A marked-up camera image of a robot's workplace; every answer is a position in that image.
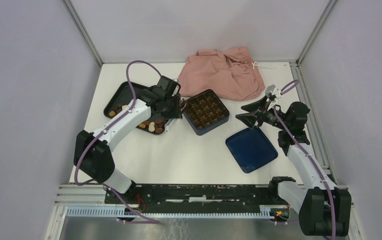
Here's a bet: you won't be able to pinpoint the blue box lid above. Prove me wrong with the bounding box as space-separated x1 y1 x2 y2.
225 128 279 174

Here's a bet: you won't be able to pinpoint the black chocolate tray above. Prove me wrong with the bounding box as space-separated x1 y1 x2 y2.
103 81 169 135

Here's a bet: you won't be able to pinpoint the white drawstring cord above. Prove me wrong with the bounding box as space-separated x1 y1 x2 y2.
251 61 288 70

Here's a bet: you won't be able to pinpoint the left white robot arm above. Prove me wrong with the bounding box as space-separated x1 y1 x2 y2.
73 76 181 204

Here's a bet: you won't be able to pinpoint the blue chocolate box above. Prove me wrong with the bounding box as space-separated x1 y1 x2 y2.
181 89 230 136

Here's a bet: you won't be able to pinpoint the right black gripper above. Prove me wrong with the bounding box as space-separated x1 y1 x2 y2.
235 94 290 130

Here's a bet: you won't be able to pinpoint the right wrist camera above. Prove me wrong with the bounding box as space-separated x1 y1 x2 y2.
265 84 282 102

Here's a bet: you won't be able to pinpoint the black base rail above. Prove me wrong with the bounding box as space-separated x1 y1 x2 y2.
104 184 290 215

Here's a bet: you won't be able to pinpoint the pink cloth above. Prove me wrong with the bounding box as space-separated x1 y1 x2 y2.
178 46 265 102

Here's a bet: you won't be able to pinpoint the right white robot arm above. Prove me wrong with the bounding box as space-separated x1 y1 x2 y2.
235 96 352 240

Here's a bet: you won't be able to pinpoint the silver metal tongs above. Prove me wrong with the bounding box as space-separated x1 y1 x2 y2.
164 99 187 133

